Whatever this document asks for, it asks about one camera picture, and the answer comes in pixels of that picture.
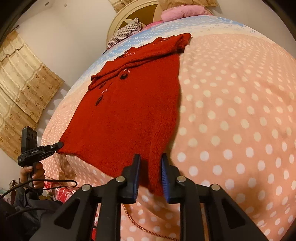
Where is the red knitted sweater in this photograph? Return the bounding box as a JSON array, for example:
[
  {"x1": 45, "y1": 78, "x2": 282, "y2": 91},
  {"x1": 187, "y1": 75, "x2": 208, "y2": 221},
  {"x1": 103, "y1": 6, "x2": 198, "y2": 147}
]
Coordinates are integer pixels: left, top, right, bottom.
[{"x1": 57, "y1": 33, "x2": 192, "y2": 197}]

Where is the beige floral curtain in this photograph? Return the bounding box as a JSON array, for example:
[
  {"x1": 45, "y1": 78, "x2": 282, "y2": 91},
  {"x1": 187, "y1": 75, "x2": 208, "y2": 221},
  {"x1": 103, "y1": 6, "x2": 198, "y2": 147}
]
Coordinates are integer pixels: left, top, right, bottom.
[
  {"x1": 0, "y1": 30, "x2": 65, "y2": 161},
  {"x1": 109, "y1": 0, "x2": 219, "y2": 13}
]

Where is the pink pillow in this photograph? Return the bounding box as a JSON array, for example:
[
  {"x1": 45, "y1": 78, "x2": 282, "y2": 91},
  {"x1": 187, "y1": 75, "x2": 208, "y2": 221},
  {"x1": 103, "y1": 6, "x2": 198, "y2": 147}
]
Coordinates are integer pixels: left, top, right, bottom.
[{"x1": 161, "y1": 5, "x2": 214, "y2": 22}]

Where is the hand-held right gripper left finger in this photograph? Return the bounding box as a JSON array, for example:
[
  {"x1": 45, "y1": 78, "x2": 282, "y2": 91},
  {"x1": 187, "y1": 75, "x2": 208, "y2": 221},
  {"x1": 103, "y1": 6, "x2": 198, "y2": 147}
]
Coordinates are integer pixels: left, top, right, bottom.
[{"x1": 30, "y1": 154, "x2": 142, "y2": 241}]

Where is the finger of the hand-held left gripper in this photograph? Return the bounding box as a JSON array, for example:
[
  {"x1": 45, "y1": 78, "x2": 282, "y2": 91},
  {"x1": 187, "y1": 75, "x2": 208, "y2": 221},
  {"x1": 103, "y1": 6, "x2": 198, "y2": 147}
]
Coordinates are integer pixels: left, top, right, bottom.
[{"x1": 44, "y1": 142, "x2": 64, "y2": 155}]

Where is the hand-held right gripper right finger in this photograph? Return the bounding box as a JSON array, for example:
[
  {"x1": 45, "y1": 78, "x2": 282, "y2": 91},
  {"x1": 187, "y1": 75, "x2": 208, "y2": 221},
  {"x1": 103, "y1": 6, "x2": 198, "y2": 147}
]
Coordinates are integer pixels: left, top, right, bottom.
[{"x1": 161, "y1": 153, "x2": 269, "y2": 241}]

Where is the pink bed sheet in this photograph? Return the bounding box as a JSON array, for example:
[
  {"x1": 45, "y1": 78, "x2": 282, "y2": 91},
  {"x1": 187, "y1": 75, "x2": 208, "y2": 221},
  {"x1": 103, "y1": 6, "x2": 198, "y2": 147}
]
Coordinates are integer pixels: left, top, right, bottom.
[{"x1": 142, "y1": 20, "x2": 162, "y2": 29}]

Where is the person's left hand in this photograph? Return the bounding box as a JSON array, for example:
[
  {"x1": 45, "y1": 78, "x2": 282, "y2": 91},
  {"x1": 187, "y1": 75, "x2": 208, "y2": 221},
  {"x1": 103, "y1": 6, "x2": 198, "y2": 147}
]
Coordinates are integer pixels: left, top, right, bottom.
[{"x1": 19, "y1": 162, "x2": 46, "y2": 190}]

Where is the person's left forearm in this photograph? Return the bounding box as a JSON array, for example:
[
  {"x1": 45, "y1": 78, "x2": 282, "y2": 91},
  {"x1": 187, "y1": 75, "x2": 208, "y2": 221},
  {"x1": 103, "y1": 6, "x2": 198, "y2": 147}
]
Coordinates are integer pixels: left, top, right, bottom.
[{"x1": 0, "y1": 182, "x2": 63, "y2": 241}]

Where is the striped pillow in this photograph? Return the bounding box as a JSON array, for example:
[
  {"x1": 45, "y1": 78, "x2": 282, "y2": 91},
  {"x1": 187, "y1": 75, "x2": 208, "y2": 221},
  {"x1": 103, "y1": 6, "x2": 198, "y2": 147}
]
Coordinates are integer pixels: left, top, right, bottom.
[{"x1": 109, "y1": 17, "x2": 140, "y2": 48}]

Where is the black cable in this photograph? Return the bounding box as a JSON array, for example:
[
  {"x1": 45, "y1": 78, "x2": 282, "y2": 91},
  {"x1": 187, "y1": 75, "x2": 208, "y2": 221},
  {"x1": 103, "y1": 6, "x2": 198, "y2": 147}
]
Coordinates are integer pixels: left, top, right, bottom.
[{"x1": 0, "y1": 173, "x2": 78, "y2": 200}]

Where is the polka dot bed blanket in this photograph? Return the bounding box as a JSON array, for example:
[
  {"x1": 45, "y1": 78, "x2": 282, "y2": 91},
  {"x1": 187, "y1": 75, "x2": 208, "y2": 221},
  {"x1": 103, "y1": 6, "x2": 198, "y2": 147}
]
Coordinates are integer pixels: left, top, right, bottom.
[{"x1": 40, "y1": 14, "x2": 296, "y2": 241}]

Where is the cream wooden headboard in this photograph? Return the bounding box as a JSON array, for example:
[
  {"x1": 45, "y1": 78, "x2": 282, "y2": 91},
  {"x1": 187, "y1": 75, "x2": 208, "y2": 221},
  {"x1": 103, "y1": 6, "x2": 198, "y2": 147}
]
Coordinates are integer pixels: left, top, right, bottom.
[{"x1": 106, "y1": 0, "x2": 167, "y2": 50}]

